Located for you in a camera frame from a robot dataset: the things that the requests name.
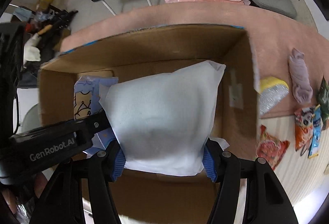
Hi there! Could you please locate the red snack packet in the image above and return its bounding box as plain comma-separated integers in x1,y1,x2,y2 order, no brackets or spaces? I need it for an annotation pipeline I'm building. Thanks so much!
256,125,290,170

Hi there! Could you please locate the light blue snack packet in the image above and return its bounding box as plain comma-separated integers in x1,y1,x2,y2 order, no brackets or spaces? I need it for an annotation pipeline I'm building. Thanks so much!
308,104,321,159

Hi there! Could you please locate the orange cartoon snack packet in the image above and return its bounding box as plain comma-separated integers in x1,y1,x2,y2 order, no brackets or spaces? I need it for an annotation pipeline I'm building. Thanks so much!
294,107,315,152

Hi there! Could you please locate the yellow silver scrub sponge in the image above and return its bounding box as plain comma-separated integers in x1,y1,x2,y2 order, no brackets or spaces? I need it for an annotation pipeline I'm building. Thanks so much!
259,76,289,116

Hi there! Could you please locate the green snack packet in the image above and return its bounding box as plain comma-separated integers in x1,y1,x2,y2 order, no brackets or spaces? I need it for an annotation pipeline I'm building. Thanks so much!
317,76,329,130

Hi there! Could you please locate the lilac cloth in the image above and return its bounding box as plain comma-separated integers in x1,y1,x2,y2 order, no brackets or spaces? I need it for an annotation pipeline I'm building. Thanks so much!
288,48,313,105

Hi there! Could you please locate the white soft pillow pack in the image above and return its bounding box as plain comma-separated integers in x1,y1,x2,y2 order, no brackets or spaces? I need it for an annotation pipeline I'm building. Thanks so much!
99,61,226,177

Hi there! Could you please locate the grey round stool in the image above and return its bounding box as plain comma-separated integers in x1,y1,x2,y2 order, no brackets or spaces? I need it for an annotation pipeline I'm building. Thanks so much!
21,104,42,133

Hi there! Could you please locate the brown cardboard box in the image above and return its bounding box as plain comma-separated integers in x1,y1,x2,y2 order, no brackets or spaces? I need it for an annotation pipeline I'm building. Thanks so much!
38,24,258,223

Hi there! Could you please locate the blue cartoon tissue pack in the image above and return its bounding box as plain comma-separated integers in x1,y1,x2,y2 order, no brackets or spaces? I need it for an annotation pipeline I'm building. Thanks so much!
74,75,118,157

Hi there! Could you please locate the white goose plush toy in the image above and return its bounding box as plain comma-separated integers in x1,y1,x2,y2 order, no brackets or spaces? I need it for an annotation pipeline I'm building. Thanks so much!
23,24,52,64

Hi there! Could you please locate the pink striped cat rug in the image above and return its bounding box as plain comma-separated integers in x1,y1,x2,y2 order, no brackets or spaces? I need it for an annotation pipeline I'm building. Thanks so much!
61,2,328,222

